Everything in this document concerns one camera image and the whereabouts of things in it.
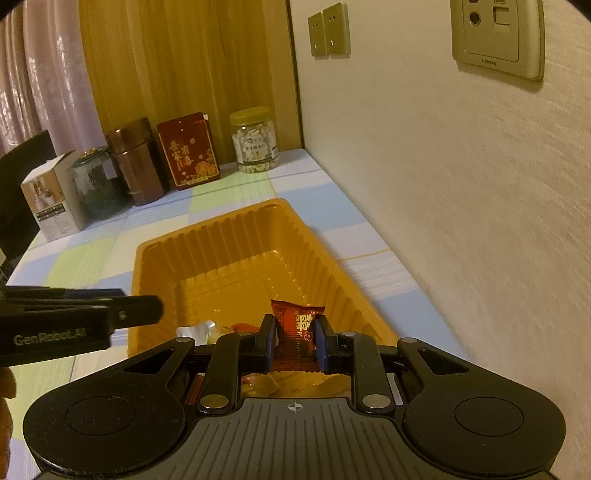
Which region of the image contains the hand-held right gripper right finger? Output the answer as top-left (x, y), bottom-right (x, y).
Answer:
top-left (314, 315), bottom-right (469, 414)

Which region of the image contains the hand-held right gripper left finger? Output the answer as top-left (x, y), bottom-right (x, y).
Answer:
top-left (117, 314), bottom-right (279, 416)

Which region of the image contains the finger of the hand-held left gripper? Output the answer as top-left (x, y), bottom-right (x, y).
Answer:
top-left (60, 287), bottom-right (127, 301)
top-left (107, 295), bottom-right (165, 332)

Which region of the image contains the white green snack packet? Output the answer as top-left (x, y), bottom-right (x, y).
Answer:
top-left (174, 320), bottom-right (218, 345)

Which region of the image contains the orange plastic tray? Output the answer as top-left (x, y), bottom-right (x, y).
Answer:
top-left (127, 198), bottom-right (399, 403)

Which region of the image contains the person's left hand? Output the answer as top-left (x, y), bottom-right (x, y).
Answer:
top-left (0, 368), bottom-right (16, 468)

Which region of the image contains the white cardboard box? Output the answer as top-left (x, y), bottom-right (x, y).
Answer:
top-left (20, 150), bottom-right (89, 242)

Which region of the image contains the green glass jar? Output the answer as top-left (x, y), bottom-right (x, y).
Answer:
top-left (71, 145), bottom-right (130, 223)

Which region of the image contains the checked tablecloth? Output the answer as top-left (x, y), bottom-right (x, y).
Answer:
top-left (0, 148), bottom-right (465, 480)

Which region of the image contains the dark chair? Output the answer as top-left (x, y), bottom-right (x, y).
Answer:
top-left (0, 130), bottom-right (57, 274)

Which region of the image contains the brown metal canister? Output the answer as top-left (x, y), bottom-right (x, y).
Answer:
top-left (105, 117), bottom-right (171, 208)

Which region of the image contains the red gift box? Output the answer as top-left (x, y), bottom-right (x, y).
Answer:
top-left (156, 111), bottom-right (222, 191)

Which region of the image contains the plastic jar of nuts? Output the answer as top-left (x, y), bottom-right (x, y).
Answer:
top-left (229, 106), bottom-right (281, 175)

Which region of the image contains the pink curtain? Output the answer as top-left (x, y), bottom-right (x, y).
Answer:
top-left (0, 0), bottom-right (108, 158)

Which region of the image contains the wooden panel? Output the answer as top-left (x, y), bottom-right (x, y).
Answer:
top-left (78, 0), bottom-right (306, 168)

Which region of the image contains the beige wall power socket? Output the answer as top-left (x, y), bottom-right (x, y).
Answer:
top-left (307, 12), bottom-right (330, 60)
top-left (322, 2), bottom-right (352, 60)

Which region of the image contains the beige wall data socket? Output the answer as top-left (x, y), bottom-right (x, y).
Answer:
top-left (450, 0), bottom-right (546, 83)

